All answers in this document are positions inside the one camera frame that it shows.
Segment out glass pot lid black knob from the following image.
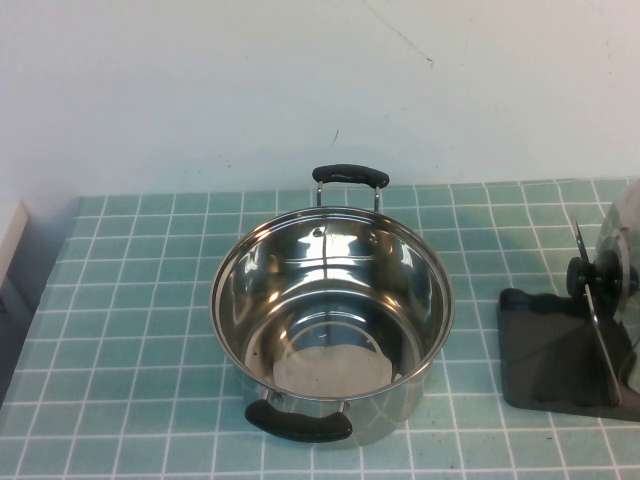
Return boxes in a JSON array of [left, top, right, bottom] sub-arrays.
[[566, 177, 640, 356]]

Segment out green checked tablecloth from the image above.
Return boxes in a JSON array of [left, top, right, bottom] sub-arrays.
[[0, 177, 640, 480]]

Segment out beige board edge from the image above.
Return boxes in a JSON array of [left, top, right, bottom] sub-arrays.
[[0, 199, 32, 297]]

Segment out stainless steel pot black handles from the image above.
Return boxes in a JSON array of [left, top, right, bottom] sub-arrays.
[[208, 163, 455, 449]]

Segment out dark grey wire lid rack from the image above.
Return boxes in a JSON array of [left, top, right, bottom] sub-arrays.
[[498, 215, 640, 424]]

